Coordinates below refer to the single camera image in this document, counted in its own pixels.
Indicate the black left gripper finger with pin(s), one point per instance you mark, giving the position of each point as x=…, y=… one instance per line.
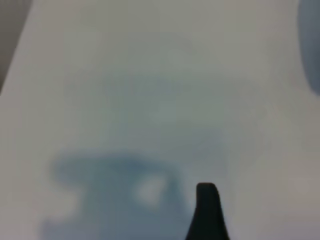
x=207, y=215

